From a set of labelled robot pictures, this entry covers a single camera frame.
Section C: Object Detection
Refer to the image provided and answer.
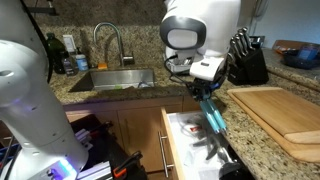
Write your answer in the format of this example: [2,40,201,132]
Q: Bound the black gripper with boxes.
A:
[185,73,226,103]

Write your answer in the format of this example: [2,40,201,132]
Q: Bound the blue can opener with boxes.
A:
[198,98,228,134]

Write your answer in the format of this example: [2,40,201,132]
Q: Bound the wooden drawer with white lining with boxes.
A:
[159,106,258,180]

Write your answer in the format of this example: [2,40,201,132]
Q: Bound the white utensil holder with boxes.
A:
[165,54,196,74]

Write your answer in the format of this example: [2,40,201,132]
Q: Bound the black knife block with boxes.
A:
[227,48,270,86]

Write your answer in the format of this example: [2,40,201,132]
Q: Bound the small wooden cutting board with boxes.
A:
[232,88,320,145]

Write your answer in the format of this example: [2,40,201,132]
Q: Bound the wooden kitchen cabinet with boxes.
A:
[63,95,201,180]

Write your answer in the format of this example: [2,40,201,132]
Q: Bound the black kitchen utensil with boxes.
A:
[218,161,255,180]

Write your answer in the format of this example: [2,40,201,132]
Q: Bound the stainless steel sink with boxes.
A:
[68,68,158,94]

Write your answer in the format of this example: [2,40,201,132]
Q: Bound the brown wooden tray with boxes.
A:
[272,39,303,55]

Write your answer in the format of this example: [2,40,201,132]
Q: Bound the dark blue bowl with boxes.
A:
[283,49,320,70]

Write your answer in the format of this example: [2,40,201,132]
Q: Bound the curved steel faucet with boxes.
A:
[93,22,136,68]

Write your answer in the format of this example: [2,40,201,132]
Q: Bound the orange black clamp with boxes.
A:
[113,150,144,179]

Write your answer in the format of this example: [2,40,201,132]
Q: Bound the red black hand tool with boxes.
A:
[88,120,114,135]

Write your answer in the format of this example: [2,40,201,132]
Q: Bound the large wooden cutting board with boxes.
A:
[227,86,320,164]

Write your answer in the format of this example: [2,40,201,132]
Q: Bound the black cart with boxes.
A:
[69,114,148,180]

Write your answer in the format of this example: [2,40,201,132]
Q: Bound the blue plastic cup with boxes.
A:
[297,43,320,61]

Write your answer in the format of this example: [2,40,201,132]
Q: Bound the white purple blocks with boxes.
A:
[74,128,95,152]

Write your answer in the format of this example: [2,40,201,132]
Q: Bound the aluminium extrusion bars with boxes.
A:
[76,160,114,180]

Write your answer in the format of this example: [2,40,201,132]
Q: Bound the dark hand soap bottle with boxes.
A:
[61,49,77,77]

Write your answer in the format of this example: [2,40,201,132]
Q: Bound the green glass bottle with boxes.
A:
[44,32,68,75]

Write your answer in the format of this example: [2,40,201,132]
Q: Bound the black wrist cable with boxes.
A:
[164,55,195,90]

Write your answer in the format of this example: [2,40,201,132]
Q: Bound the steel handled knife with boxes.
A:
[232,34,246,58]
[236,31,251,54]
[228,39,239,61]
[241,26,256,51]

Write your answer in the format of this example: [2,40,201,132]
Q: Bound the white wall outlet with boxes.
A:
[62,34,77,54]

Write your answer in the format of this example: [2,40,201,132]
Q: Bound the thick black cable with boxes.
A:
[19,0,56,84]

